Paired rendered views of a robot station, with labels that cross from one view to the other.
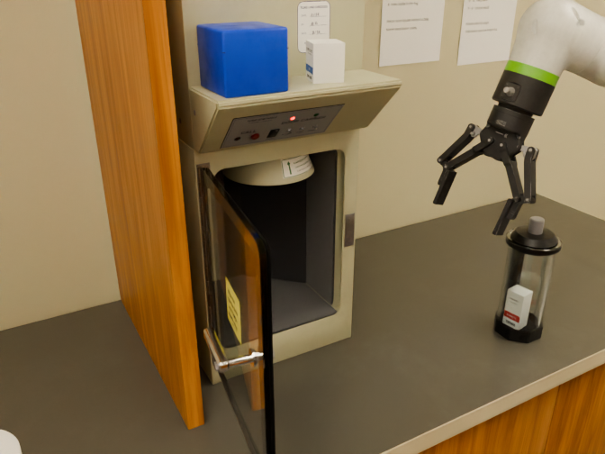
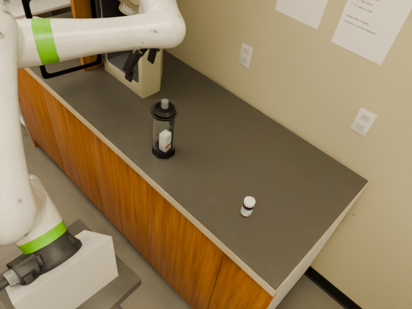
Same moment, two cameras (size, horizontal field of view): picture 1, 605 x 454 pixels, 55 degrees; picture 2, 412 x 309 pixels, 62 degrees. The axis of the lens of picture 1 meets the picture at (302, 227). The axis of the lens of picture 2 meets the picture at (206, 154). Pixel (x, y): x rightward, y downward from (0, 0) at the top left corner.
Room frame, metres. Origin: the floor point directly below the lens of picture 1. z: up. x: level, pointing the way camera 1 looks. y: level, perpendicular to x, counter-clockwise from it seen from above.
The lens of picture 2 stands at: (0.84, -1.49, 2.01)
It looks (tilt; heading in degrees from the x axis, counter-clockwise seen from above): 46 degrees down; 67
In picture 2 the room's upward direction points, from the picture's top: 9 degrees clockwise
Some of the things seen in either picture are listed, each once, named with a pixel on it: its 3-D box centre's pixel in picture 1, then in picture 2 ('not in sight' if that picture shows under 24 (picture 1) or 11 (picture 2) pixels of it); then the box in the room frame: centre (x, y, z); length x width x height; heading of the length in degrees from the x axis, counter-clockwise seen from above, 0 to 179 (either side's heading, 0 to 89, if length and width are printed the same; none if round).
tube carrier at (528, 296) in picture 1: (525, 283); (164, 130); (1.07, -0.47, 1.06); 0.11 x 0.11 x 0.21
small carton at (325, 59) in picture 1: (324, 60); not in sight; (0.94, -0.04, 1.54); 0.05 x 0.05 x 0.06; 13
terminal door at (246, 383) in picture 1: (234, 321); (66, 33); (0.74, 0.10, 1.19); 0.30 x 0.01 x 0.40; 22
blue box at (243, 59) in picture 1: (242, 58); not in sight; (0.87, 0.09, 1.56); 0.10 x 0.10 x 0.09; 29
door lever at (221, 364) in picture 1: (228, 347); not in sight; (0.66, 0.10, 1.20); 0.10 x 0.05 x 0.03; 22
